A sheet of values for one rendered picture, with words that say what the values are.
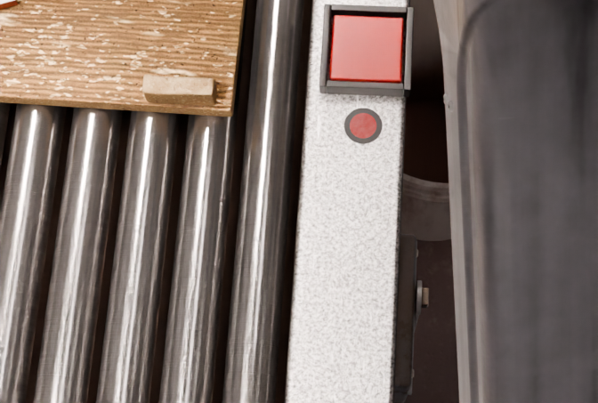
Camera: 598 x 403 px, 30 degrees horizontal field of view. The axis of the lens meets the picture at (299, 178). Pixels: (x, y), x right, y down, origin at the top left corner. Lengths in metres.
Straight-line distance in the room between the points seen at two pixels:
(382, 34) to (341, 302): 0.23
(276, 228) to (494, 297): 0.63
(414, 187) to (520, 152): 1.25
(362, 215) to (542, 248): 0.63
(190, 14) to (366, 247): 0.25
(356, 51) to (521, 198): 0.67
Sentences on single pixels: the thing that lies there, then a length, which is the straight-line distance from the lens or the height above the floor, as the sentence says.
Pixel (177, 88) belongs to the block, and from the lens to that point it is 0.91.
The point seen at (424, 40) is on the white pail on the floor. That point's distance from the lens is 1.73.
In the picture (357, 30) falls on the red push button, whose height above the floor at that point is 0.93.
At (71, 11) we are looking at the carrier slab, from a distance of 0.98.
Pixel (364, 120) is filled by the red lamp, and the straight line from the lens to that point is 0.93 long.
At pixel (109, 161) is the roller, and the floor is 0.91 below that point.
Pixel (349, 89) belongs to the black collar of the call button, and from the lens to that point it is 0.93.
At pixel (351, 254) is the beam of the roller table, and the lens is 0.90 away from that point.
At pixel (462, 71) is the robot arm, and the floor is 1.53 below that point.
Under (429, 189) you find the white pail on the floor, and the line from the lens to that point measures 1.52.
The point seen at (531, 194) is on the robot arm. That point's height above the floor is 1.52.
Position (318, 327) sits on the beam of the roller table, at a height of 0.92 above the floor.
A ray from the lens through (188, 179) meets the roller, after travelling 0.93.
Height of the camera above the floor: 1.79
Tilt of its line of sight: 72 degrees down
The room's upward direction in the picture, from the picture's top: 9 degrees counter-clockwise
